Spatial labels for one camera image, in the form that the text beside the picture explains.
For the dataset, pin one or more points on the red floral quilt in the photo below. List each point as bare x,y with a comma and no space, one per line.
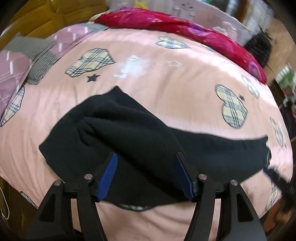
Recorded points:
136,18

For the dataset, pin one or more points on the pink heart print bedsheet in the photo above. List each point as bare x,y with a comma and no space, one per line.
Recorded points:
183,83

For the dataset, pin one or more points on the purple grey patchwork pillow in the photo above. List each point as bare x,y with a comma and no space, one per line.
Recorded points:
17,59

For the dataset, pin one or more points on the yellow brown headboard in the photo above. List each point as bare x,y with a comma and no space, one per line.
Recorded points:
43,18

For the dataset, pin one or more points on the black pants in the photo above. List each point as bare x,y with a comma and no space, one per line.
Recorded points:
146,148

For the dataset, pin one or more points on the black fluffy garment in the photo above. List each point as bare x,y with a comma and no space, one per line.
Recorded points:
259,47

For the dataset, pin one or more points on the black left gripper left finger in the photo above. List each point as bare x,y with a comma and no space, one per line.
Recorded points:
68,210

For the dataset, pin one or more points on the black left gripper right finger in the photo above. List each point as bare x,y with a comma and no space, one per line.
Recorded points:
238,219

